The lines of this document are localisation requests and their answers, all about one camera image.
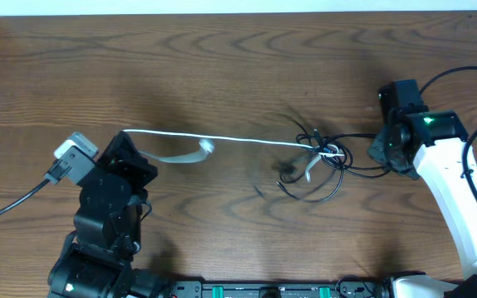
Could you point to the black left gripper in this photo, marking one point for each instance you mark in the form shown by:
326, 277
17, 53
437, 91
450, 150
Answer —
131, 161

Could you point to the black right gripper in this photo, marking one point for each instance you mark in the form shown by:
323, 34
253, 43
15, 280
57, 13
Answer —
376, 150

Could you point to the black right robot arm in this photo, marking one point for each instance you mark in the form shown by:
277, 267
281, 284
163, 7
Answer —
420, 144

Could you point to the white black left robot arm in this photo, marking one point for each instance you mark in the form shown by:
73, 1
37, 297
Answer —
96, 258

